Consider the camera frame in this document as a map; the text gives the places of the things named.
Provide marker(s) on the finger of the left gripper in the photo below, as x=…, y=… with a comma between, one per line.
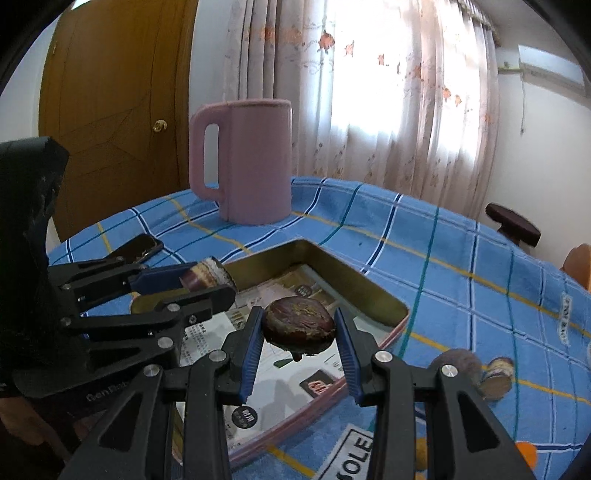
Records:
x=150, y=336
x=82, y=286

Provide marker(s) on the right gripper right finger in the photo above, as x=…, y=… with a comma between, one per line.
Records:
x=465, y=439

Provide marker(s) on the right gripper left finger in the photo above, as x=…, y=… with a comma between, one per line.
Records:
x=133, y=439

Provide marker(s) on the orange mandarin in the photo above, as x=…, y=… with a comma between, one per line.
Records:
x=529, y=452

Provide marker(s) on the cut purple yam piece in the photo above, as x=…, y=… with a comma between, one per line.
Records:
x=498, y=378

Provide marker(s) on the round purple fruit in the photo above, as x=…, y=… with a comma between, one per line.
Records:
x=466, y=361

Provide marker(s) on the dark brown chestnut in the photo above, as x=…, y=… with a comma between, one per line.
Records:
x=301, y=326

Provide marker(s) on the person's left hand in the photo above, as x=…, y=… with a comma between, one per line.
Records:
x=22, y=421

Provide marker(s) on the pink metal tin box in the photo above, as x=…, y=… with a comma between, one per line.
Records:
x=351, y=282

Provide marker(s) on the printed leaflet in tin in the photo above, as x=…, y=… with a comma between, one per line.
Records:
x=285, y=391

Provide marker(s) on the black smartphone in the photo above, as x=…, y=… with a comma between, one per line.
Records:
x=137, y=250

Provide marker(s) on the blue plaid tablecloth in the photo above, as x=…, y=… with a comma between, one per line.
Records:
x=465, y=284

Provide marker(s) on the pink electric kettle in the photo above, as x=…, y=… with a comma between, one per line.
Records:
x=253, y=159

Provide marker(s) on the brass door knob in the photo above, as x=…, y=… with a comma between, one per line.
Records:
x=159, y=126

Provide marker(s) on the brown wooden door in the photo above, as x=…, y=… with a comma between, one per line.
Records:
x=112, y=69

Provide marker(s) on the orange wooden chair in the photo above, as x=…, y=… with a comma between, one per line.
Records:
x=578, y=265

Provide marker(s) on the dark round stool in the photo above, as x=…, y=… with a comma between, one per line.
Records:
x=513, y=226

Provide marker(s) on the floral sheer curtain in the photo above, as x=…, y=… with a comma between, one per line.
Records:
x=403, y=95

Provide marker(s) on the white air conditioner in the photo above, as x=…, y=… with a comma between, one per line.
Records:
x=543, y=69

